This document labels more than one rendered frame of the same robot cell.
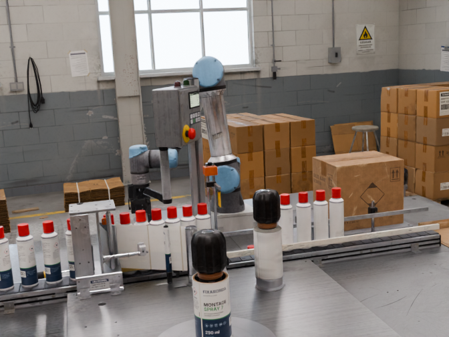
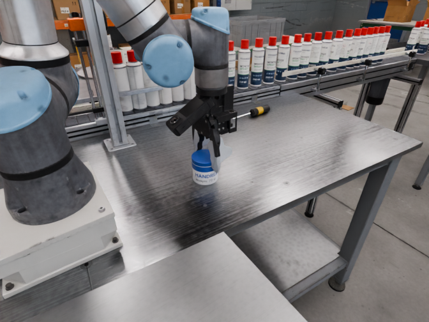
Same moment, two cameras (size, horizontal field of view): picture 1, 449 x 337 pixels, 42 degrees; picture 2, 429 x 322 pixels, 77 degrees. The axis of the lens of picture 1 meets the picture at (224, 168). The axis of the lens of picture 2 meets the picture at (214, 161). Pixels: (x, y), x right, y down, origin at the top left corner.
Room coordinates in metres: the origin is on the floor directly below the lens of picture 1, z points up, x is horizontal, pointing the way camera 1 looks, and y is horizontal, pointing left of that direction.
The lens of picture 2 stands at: (2.91, 0.18, 1.26)
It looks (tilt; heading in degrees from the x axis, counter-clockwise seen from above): 32 degrees down; 164
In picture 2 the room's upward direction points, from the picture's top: straight up
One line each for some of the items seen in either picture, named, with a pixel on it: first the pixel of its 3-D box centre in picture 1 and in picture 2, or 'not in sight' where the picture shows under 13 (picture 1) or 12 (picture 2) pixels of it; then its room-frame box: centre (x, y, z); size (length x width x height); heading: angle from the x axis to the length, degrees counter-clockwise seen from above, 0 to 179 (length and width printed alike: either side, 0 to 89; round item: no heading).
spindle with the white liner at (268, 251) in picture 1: (267, 239); not in sight; (1.68, -0.12, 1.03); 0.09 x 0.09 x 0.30
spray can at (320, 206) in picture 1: (321, 218); not in sight; (2.02, -0.34, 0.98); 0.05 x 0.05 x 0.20
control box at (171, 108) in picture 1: (178, 115); not in sight; (1.99, 0.15, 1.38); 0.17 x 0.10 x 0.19; 159
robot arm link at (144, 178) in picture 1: (139, 178); (210, 76); (2.33, 0.34, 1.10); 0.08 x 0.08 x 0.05
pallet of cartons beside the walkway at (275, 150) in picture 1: (255, 160); not in sight; (6.00, -0.33, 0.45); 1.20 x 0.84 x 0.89; 20
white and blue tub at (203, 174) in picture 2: not in sight; (205, 167); (2.34, 0.32, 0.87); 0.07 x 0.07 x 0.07
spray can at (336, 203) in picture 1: (336, 215); not in sight; (2.04, -0.40, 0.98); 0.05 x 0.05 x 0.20
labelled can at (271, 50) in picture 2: not in sight; (270, 61); (1.75, 0.79, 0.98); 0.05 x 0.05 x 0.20
